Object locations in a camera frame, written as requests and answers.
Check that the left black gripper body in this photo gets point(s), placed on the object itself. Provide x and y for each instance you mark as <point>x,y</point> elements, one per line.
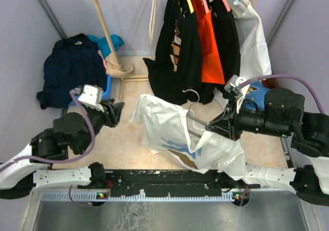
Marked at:
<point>111,119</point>

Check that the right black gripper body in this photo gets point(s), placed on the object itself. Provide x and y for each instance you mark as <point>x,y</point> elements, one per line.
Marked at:
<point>235,123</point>

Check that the white t shirt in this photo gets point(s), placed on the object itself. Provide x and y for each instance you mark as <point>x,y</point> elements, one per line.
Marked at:
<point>170,132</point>

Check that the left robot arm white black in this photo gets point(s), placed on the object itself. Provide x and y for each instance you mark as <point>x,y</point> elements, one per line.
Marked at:
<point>30,169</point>

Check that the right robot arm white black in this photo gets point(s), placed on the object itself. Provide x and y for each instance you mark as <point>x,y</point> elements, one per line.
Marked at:
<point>283,116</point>

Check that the orange hanging shirt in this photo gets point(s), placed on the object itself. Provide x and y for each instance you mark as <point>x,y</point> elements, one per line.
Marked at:
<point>211,68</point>

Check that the black printed hanging shirt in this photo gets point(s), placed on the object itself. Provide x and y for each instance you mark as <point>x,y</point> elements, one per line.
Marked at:
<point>178,57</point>

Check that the white hanging shirt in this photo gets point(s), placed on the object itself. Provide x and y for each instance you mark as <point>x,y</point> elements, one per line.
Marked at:
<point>255,59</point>

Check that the beige hanger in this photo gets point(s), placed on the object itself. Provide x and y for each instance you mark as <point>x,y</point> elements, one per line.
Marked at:
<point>152,21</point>

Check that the blue plastic basket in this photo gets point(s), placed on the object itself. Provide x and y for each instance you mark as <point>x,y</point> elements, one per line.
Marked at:
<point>101,80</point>

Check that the beige garment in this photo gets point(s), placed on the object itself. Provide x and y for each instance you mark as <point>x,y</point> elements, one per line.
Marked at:
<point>115,70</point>

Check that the blue yellow printed garment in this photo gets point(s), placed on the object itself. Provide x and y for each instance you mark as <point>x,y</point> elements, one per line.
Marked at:
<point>257,93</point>

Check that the brown garment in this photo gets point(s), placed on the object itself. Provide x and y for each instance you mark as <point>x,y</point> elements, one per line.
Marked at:
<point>270,83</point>

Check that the navy blue garment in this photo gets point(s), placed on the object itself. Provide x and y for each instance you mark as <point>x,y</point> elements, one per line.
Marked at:
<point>77,54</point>

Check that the teal garment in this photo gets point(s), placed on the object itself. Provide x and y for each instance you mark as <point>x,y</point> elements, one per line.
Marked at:
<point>103,44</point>

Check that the wooden clothes rack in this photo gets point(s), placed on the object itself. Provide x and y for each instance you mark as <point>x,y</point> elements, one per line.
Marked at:
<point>132,78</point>

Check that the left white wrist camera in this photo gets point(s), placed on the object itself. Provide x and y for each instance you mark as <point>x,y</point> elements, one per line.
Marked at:
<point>89,95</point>

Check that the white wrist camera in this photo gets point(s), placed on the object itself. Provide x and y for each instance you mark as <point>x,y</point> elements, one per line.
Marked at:
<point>89,95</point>
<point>238,88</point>

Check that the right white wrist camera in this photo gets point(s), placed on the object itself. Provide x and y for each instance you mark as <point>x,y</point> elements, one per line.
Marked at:
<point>238,88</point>

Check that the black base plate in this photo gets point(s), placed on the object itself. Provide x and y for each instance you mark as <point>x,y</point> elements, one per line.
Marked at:
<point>174,183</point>

